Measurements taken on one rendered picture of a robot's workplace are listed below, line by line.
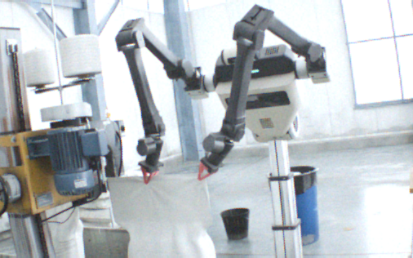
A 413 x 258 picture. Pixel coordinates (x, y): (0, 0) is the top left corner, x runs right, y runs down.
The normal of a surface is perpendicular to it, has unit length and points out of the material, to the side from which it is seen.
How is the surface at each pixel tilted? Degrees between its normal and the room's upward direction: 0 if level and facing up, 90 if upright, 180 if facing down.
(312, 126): 90
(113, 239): 90
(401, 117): 90
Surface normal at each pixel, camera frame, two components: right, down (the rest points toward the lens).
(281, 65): -0.26, 0.72
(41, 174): 0.88, -0.10
